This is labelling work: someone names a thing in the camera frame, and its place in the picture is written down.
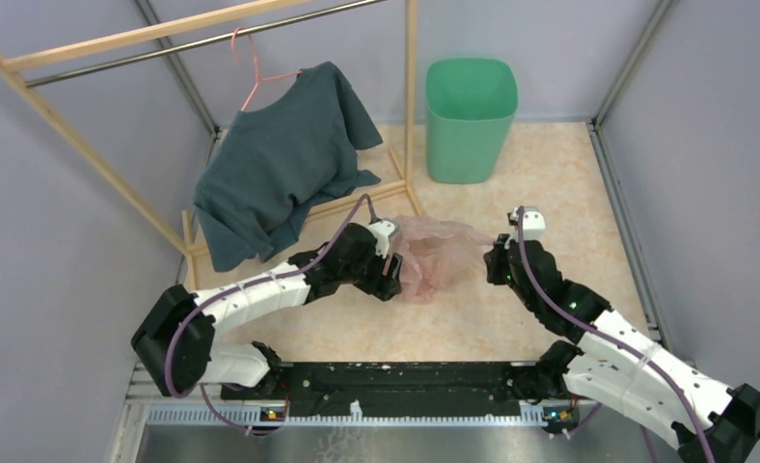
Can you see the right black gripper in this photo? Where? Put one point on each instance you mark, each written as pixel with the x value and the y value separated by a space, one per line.
pixel 494 258

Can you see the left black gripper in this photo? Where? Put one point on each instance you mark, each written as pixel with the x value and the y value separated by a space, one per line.
pixel 381 285

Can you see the pink plastic trash bag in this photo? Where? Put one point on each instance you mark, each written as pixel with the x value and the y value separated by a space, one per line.
pixel 435 253

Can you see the green plastic trash bin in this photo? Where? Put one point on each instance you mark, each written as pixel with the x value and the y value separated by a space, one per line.
pixel 470 106

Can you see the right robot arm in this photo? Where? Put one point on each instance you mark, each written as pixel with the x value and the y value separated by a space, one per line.
pixel 600 355

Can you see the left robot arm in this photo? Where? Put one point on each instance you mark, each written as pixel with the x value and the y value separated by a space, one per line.
pixel 179 341

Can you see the wooden clothes rack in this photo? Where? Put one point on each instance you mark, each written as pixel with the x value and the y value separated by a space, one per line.
pixel 64 230

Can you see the dark teal t-shirt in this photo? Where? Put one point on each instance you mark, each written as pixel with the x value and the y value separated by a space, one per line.
pixel 278 162

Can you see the pink clothes hanger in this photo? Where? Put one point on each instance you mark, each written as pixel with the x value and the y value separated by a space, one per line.
pixel 259 77

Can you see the metal hanging rod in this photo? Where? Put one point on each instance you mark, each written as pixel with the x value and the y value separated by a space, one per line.
pixel 174 49

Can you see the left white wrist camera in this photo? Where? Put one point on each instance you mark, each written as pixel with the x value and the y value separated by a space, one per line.
pixel 384 231

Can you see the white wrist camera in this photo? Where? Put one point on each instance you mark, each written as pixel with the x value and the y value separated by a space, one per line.
pixel 529 220
pixel 384 231

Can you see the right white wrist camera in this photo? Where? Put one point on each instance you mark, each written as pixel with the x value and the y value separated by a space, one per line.
pixel 529 220

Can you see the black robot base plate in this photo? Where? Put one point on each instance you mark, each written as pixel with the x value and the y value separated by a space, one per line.
pixel 414 390

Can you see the aluminium frame post left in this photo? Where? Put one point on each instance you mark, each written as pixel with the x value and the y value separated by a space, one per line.
pixel 179 72

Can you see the aluminium frame post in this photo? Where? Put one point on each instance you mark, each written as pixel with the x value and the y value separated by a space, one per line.
pixel 179 72
pixel 634 59

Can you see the white toothed cable rail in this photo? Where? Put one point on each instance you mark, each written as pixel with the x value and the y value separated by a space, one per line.
pixel 272 416

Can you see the aluminium frame post right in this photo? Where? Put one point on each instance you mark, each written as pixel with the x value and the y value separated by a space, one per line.
pixel 634 59

